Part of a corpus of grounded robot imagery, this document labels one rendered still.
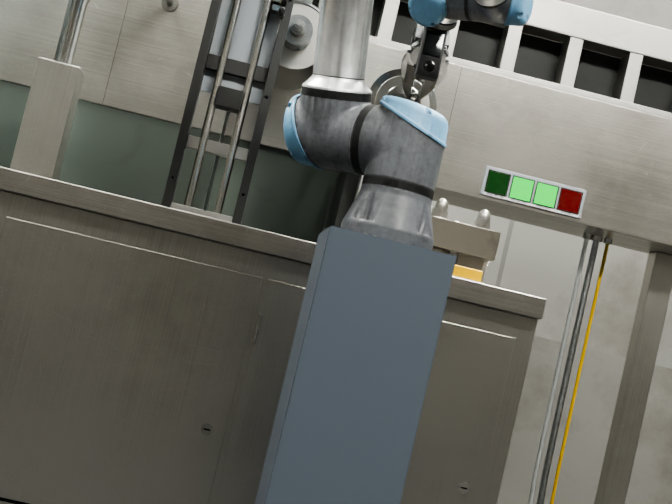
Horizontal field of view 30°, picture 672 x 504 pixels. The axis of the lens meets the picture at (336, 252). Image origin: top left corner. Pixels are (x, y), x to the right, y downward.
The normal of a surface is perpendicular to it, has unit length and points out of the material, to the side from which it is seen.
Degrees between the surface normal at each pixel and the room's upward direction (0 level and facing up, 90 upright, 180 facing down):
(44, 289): 90
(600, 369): 90
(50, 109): 90
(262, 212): 90
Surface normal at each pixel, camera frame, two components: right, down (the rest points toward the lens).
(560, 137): 0.10, -0.05
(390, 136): -0.40, -0.16
